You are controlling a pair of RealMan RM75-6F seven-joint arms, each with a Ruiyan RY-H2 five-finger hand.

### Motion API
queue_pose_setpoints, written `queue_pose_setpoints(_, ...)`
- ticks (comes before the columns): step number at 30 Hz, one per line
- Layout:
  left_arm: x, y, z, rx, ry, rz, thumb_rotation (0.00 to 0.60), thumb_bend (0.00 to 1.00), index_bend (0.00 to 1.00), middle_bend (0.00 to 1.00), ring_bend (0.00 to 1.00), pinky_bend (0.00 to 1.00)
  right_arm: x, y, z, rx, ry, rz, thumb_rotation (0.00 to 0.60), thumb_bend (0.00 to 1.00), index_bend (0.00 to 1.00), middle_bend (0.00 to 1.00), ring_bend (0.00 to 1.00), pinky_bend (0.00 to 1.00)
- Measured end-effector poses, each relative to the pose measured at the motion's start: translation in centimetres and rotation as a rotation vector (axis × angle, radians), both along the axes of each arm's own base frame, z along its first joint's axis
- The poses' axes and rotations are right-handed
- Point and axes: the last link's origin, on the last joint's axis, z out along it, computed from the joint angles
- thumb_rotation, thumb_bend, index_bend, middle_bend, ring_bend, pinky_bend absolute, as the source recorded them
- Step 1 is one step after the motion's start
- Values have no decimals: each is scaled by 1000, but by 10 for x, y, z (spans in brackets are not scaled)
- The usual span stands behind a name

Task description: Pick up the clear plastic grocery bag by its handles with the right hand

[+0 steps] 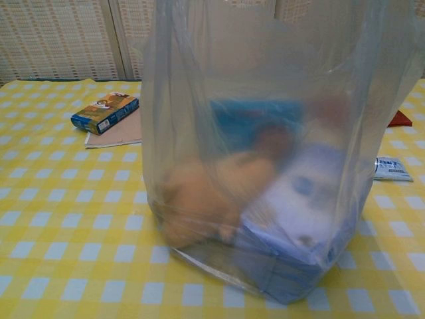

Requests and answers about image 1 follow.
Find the transparent plastic bag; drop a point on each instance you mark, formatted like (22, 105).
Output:
(199, 99)

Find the orange soft item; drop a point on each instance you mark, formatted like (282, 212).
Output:
(199, 199)

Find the blue box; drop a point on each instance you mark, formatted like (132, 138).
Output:
(239, 123)

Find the brown round item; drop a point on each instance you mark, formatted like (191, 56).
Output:
(275, 139)

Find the brown spiral notebook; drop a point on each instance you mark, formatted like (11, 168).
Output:
(123, 134)

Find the white blue package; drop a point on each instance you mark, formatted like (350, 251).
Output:
(299, 206)

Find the small blue orange carton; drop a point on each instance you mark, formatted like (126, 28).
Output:
(106, 113)

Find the yellow white checked tablecloth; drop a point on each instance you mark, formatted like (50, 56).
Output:
(66, 216)

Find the white blue toothpaste tube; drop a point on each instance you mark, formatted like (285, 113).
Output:
(393, 169)

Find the red certificate booklet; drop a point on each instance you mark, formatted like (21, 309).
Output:
(400, 121)

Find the woven beige folding screen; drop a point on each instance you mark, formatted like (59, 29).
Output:
(50, 40)

